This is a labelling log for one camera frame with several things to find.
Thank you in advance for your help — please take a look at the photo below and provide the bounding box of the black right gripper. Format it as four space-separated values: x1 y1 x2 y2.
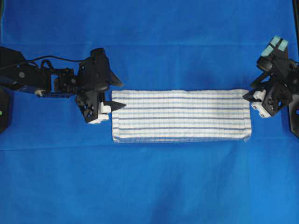
242 58 298 118

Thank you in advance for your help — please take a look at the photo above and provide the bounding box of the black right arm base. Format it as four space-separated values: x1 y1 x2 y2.
288 95 299 138

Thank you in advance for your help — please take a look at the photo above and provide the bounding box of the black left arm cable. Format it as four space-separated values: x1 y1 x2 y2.
0 55 86 70

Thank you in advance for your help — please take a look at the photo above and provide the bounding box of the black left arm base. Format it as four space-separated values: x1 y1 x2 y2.
0 86 14 134

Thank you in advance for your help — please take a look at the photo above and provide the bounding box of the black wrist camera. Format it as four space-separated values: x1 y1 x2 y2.
90 48 105 63
256 35 288 72

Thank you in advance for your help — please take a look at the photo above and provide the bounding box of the white blue striped towel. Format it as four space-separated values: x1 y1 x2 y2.
112 89 252 143

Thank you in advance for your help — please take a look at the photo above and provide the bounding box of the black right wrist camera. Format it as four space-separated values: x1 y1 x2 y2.
256 35 288 72

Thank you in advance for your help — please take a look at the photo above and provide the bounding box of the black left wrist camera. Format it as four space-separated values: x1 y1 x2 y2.
90 48 105 63

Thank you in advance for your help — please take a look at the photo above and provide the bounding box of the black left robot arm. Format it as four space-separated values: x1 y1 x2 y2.
0 47 126 124

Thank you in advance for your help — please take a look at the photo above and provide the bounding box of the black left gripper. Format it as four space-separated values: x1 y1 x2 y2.
75 56 126 124

